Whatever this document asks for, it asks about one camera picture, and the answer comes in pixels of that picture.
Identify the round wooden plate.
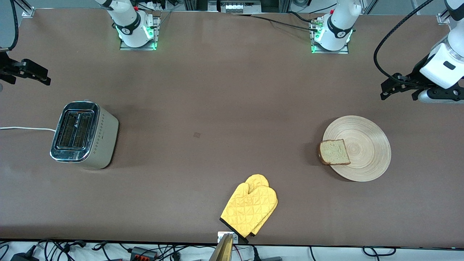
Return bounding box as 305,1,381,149
322,115,392,182

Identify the slice of brown bread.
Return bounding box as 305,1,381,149
318,139,351,166

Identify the chrome and beige toaster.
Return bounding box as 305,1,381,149
50,101,119,170

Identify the yellow quilted oven mitt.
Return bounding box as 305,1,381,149
220,182,278,244
245,174,279,236

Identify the grey power strip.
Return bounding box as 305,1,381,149
220,0,262,14

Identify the black power adapter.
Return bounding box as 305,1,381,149
10,252,40,261

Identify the red and black connector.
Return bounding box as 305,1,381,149
130,246,158,261

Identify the black plug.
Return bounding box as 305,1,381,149
254,246,283,261

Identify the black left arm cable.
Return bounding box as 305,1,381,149
374,0,435,87

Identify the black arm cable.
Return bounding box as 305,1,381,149
10,0,19,50
374,0,435,87

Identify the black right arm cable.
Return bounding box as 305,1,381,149
10,0,19,50

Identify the white toaster power cord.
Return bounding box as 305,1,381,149
0,126,57,133

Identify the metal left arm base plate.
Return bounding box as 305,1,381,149
311,18,349,54

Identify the thick black table cable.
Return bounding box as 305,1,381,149
287,12,318,24

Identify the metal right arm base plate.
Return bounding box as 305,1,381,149
120,16,160,51

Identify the thin black table cable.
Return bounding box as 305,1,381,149
250,15,319,31

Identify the looped black floor cable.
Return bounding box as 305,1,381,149
362,246,396,256

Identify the small white mounting bracket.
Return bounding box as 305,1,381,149
217,232,239,244

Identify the golden camera pole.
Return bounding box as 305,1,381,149
208,233,234,261

